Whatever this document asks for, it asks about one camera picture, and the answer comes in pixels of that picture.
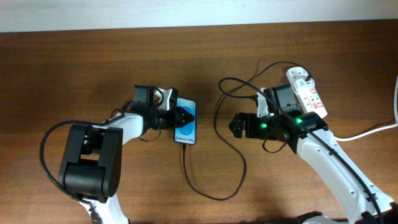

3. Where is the blue Galaxy smartphone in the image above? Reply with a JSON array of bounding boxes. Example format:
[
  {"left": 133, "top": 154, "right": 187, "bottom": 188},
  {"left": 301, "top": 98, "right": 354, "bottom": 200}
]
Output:
[{"left": 174, "top": 98, "right": 197, "bottom": 145}]

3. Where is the black charging cable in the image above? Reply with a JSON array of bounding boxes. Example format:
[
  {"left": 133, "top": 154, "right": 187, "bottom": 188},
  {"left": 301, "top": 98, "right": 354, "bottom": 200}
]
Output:
[{"left": 182, "top": 60, "right": 312, "bottom": 202}]

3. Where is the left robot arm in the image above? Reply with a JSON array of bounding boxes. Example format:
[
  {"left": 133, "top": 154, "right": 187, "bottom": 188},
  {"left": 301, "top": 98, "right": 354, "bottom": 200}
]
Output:
[{"left": 58, "top": 85, "right": 197, "bottom": 223}]

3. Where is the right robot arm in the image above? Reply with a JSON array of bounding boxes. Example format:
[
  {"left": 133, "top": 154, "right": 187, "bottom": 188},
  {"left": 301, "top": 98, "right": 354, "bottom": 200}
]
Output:
[{"left": 229, "top": 84, "right": 397, "bottom": 223}]

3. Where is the white charger plug adapter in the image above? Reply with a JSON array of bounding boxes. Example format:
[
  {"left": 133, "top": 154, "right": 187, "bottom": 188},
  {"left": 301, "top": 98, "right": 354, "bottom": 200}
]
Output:
[{"left": 291, "top": 78, "right": 315, "bottom": 95}]

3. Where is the white power strip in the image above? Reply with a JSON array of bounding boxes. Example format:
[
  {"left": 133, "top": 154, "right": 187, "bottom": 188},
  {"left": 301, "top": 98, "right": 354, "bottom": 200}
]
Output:
[{"left": 286, "top": 67, "right": 328, "bottom": 118}]

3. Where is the white power strip cord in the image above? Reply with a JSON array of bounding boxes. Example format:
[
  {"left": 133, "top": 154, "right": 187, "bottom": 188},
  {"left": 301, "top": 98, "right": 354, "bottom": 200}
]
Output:
[{"left": 334, "top": 74, "right": 398, "bottom": 142}]

